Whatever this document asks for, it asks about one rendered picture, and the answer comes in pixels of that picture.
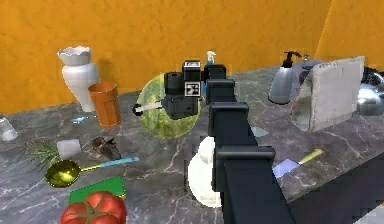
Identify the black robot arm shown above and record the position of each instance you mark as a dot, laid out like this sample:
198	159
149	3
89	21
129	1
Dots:
245	160

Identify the red tomato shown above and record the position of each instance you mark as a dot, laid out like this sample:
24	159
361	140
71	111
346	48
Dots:
95	209

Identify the white bottle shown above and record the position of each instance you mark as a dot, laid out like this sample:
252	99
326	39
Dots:
201	173

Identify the white cube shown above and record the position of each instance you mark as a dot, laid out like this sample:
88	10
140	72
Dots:
68	148

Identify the brown lump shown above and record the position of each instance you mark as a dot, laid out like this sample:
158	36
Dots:
107	147

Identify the orange cup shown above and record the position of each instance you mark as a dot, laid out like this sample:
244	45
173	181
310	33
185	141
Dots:
105	104

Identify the green board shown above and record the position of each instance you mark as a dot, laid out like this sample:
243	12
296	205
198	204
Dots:
100	190

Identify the small silver spoon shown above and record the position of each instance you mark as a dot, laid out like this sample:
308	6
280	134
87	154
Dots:
81	118

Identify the clear glass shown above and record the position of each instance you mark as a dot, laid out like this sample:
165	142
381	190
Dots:
6	129

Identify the green and yellow melon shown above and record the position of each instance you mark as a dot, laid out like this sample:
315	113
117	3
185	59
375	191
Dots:
156	121

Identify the grey soap dispenser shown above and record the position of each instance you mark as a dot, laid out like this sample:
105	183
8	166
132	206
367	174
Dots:
282	83

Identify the white vase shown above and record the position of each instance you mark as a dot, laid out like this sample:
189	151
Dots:
79	77

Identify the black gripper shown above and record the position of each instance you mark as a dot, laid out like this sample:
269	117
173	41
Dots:
178	96

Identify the chrome kettle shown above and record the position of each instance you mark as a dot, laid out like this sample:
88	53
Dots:
371	96

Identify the blue spray bottle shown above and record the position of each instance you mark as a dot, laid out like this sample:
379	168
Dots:
210	57

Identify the green herb sprig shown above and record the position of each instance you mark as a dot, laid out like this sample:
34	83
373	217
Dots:
41	153

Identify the grey stone slab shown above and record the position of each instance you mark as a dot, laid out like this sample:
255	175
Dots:
333	93

